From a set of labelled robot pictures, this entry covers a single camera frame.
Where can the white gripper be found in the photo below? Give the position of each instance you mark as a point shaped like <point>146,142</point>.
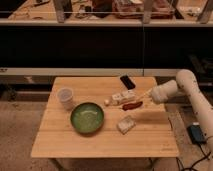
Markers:
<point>160,93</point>

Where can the black power adapter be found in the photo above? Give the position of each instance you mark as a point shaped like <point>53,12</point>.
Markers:
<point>195,134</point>

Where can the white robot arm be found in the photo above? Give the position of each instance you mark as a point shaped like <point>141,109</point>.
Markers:
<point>186,82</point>

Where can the white plastic bottle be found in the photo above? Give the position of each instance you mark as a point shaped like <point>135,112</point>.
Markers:
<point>120,98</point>

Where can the red chili pepper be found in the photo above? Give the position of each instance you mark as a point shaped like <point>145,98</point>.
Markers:
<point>131,106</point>

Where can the green bowl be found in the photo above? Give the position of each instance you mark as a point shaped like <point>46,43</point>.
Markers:
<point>87,118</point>

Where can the long metal shelf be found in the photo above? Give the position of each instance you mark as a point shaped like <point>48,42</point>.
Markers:
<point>107,13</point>

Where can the wooden table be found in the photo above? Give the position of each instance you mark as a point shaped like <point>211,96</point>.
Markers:
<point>152,136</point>

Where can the black rectangular block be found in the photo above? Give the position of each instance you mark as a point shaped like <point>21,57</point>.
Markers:
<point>127,82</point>

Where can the white sponge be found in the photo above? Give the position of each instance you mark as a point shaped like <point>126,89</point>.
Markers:
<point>126,124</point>

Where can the clear plastic cup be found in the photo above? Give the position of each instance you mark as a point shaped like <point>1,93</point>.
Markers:
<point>65,97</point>

